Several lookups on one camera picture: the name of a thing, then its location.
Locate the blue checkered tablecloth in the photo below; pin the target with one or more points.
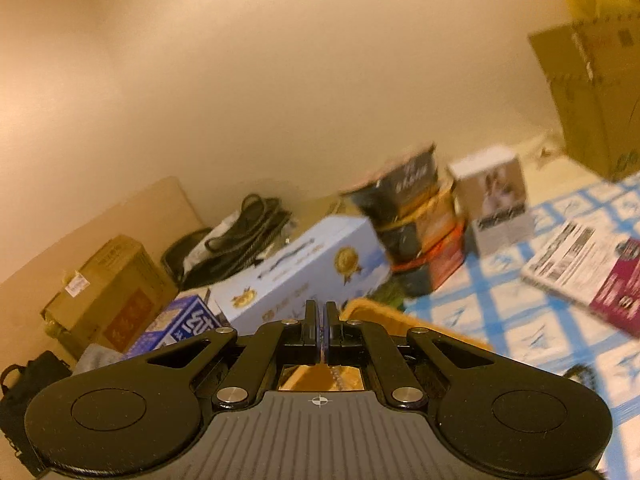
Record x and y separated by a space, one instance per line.
525 310

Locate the black bag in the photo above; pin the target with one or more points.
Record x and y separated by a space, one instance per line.
27 390

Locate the brown paper scraps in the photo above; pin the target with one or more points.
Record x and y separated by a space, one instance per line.
542 147

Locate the blue illustrated box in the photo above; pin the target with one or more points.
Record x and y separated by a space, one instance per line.
185 327

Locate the beige wooden board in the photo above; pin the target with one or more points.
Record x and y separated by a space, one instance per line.
100 220

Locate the black basket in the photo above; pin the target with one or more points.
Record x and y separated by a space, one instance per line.
182 260

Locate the large open cardboard box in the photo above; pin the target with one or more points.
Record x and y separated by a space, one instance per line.
590 100

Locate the small brown cardboard box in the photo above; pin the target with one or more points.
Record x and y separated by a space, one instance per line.
107 295

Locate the yellow plastic tray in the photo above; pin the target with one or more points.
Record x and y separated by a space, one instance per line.
385 312

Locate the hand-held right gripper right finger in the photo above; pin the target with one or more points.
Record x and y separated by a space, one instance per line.
328 325

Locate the white and magenta book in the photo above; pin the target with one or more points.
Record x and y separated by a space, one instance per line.
585 265

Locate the grey cloth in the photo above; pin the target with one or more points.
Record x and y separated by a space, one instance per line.
100 357

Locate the white box with portrait print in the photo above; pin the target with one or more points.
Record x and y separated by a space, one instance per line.
495 200

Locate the long white and blue box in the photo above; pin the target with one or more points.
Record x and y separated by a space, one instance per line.
305 275

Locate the black and orange noodle bowl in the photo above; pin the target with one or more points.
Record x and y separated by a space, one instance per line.
430 217

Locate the black and red noodle bowl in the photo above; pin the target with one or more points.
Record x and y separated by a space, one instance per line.
442 260

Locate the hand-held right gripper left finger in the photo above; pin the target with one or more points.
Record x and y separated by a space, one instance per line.
314 325

